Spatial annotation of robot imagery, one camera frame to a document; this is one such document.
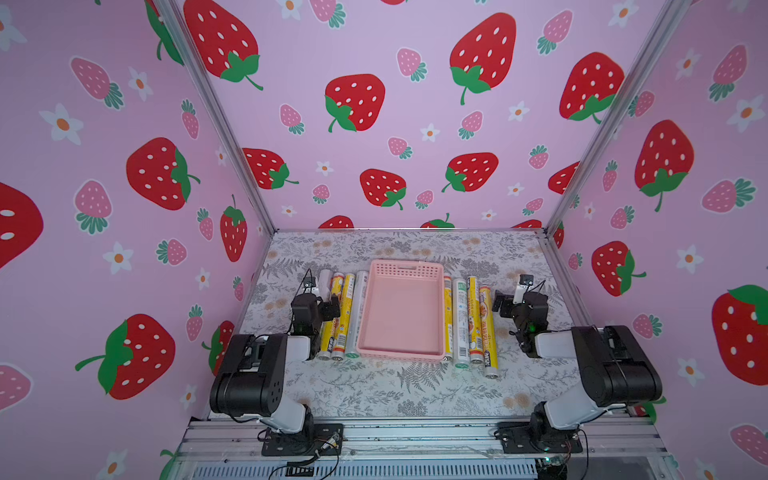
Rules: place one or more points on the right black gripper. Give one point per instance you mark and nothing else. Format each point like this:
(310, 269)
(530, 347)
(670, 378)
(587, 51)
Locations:
(509, 308)

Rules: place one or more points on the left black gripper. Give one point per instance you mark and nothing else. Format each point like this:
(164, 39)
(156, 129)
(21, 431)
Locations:
(325, 308)

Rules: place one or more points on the yellow plastic wrap roll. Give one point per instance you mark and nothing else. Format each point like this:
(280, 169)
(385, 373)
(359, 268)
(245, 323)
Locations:
(342, 333)
(328, 328)
(448, 318)
(475, 323)
(490, 354)

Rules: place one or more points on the white green plastic wrap roll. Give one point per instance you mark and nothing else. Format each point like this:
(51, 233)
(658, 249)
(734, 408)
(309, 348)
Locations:
(460, 324)

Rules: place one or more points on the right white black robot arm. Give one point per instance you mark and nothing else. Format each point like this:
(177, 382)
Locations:
(613, 368)

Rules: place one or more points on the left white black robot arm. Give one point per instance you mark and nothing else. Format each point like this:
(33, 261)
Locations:
(250, 380)

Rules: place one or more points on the pink perforated plastic basket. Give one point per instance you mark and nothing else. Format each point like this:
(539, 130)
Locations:
(403, 315)

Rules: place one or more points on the floral patterned table mat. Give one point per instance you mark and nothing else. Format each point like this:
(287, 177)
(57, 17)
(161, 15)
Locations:
(368, 387)

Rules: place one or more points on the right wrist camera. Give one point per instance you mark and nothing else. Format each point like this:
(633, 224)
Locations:
(524, 284)

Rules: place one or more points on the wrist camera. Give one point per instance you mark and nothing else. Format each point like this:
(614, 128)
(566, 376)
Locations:
(308, 283)
(524, 284)

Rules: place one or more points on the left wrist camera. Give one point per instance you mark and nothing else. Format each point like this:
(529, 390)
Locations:
(308, 283)

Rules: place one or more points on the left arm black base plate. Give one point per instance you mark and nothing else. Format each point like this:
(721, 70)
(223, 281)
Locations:
(303, 439)

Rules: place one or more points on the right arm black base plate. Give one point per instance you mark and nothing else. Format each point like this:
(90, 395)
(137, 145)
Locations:
(523, 438)

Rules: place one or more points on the aluminium rail frame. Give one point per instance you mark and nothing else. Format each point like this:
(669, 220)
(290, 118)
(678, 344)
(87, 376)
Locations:
(613, 447)

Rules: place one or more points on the left aluminium corner post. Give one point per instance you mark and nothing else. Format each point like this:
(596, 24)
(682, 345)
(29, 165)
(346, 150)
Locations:
(173, 19)

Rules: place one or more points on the aluminium corner post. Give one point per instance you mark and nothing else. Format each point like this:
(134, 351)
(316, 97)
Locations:
(173, 19)
(664, 27)

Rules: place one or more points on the right aluminium corner post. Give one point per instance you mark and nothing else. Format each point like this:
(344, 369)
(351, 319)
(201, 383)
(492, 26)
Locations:
(664, 27)

